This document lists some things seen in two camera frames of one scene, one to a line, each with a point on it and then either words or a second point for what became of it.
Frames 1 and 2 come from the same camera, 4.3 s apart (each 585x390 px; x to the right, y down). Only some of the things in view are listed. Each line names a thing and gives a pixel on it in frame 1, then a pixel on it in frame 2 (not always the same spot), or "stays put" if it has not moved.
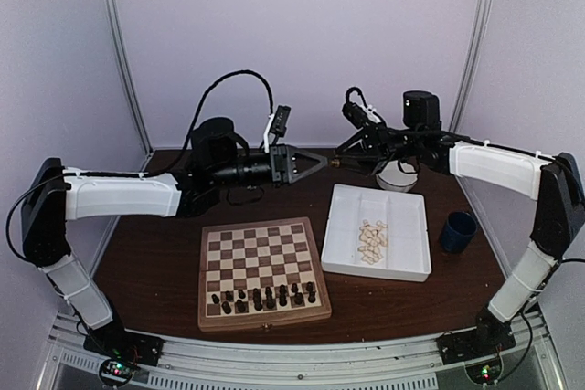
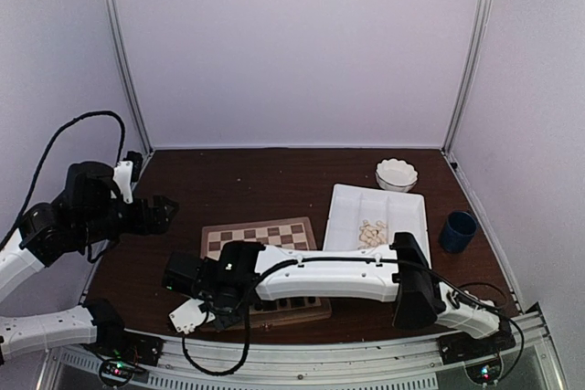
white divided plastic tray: (377, 233) stays put
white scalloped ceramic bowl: (397, 176) stays put
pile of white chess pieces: (375, 239) stays put
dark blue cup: (460, 226) stays put
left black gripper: (282, 160) -> (158, 224)
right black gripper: (378, 144) -> (235, 315)
